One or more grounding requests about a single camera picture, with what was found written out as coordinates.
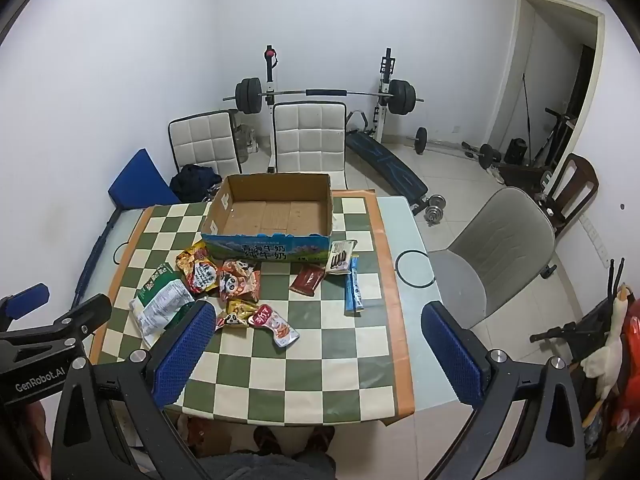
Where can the person's left shoe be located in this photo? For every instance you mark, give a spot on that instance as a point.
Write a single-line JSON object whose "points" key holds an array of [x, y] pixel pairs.
{"points": [[267, 441]]}

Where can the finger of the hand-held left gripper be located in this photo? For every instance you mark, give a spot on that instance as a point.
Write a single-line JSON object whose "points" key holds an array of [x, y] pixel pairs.
{"points": [[27, 299], [75, 317]]}

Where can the black sit-up bench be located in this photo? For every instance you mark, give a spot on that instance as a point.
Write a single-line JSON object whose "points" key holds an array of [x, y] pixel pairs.
{"points": [[387, 165]]}

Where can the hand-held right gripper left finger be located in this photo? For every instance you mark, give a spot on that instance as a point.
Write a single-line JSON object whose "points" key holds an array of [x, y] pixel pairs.
{"points": [[185, 347]]}

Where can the cardboard box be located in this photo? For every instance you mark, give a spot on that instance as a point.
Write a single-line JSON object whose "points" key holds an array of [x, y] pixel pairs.
{"points": [[272, 215]]}

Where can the white plush duck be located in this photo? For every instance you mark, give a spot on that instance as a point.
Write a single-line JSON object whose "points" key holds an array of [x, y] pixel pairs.
{"points": [[607, 355]]}

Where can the small yellow panda snack packet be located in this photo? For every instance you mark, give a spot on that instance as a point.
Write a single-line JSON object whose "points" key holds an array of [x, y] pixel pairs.
{"points": [[237, 312]]}

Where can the blue stick snack packet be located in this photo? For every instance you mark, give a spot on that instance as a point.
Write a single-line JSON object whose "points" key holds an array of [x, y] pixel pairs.
{"points": [[354, 290]]}

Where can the white door frame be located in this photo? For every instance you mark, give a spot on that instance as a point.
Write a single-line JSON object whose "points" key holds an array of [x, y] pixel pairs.
{"points": [[507, 65]]}

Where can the green checkered tablecloth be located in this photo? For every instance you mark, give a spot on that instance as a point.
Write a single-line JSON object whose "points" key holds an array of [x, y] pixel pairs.
{"points": [[310, 340]]}

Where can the red bag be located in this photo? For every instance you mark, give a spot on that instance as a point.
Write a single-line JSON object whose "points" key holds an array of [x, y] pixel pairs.
{"points": [[631, 360]]}

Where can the person's shoe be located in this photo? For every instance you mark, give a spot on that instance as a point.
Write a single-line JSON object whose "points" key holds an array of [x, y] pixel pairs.
{"points": [[320, 441], [267, 441]]}

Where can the white barbell rack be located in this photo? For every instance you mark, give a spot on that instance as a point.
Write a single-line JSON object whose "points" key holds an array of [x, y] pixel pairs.
{"points": [[386, 95]]}

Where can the grey office chair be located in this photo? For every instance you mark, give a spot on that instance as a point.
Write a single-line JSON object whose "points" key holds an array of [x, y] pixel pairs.
{"points": [[500, 250]]}

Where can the orange panda snack packet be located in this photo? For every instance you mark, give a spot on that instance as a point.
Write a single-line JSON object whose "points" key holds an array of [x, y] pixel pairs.
{"points": [[241, 281]]}

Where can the green white snack bag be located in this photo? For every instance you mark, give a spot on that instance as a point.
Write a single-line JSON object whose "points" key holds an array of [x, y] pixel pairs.
{"points": [[159, 302]]}

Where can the brown snack packet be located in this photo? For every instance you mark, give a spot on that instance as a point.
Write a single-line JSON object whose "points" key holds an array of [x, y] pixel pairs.
{"points": [[307, 280]]}

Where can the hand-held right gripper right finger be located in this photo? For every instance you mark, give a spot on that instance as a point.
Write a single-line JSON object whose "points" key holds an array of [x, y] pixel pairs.
{"points": [[452, 355]]}

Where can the brown wooden chair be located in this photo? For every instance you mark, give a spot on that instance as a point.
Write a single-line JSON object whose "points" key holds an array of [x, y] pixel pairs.
{"points": [[575, 185]]}

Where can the long dumbbell bar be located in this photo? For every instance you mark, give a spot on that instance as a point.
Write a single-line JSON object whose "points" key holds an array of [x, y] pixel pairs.
{"points": [[450, 146]]}

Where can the white power strip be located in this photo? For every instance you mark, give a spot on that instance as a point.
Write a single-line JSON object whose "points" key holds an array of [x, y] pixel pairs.
{"points": [[595, 237]]}

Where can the black router antennas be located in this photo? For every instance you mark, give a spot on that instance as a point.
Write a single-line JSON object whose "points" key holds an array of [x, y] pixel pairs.
{"points": [[616, 275]]}

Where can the person's right shoe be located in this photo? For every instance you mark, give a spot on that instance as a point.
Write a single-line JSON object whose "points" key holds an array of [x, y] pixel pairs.
{"points": [[320, 441]]}

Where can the dark cloth bag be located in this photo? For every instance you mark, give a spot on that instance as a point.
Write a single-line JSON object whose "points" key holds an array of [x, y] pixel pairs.
{"points": [[196, 180]]}

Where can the blue chair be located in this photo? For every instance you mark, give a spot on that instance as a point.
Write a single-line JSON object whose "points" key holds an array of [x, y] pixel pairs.
{"points": [[142, 180]]}

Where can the white padded chair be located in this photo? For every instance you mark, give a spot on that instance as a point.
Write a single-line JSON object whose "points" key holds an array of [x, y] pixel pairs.
{"points": [[310, 137], [202, 142]]}

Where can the black exercise bar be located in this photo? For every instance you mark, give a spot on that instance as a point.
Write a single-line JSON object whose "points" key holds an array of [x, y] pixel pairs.
{"points": [[95, 255]]}

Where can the black white cookie packet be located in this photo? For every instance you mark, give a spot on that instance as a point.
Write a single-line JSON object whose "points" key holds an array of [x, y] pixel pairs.
{"points": [[340, 256]]}

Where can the person's grey trousers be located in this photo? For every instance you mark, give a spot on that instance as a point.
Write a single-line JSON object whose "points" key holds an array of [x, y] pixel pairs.
{"points": [[270, 467]]}

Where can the pink white snack packet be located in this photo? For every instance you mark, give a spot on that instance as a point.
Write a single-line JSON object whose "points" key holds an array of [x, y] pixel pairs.
{"points": [[276, 326]]}

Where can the black folded stand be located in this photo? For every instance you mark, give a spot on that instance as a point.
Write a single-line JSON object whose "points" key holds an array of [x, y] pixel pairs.
{"points": [[570, 332]]}

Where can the black exercise machine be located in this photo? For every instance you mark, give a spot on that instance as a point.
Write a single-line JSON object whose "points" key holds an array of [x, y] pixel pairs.
{"points": [[550, 135]]}

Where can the small chrome dumbbell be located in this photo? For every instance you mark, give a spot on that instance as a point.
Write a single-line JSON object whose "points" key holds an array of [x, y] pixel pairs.
{"points": [[435, 210]]}

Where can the red yellow snack packet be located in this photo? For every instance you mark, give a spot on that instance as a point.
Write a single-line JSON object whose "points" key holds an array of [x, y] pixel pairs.
{"points": [[198, 269]]}

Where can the black barbell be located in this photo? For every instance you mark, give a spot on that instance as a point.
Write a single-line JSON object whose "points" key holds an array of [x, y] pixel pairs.
{"points": [[325, 92]]}

